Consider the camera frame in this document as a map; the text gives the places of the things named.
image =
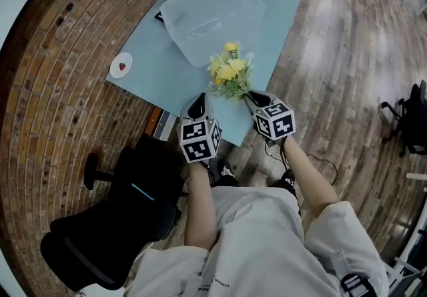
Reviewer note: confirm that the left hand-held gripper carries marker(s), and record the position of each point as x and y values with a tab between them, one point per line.
200	142

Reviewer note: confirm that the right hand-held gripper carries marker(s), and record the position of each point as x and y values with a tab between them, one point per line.
280	122

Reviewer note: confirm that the yellow artificial flowers bouquet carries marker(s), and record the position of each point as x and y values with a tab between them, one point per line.
230	72

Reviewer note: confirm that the clear plastic storage bin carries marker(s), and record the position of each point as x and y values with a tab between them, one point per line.
213	15

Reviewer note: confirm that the person's right forearm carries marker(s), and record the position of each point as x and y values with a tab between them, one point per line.
307	179

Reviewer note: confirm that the person's left forearm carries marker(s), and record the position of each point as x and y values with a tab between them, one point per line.
200	209

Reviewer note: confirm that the person's left black shoe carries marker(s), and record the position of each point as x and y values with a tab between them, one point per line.
227	173

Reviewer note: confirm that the person's black shoe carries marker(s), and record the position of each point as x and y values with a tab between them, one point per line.
227	173
287	184

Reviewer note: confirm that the person's right black shoe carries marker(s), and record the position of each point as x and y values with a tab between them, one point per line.
287	184

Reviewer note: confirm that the red strawberry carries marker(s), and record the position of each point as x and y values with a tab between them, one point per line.
122	66

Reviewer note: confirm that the white round plate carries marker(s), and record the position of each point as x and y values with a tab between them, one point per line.
115	70

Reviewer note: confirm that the black office chair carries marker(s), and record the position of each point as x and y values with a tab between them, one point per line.
110	229
413	122

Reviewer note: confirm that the person's light grey sweatshirt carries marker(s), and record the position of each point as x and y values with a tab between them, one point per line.
260	249

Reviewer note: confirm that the black picture frame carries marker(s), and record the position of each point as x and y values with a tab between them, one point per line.
159	17

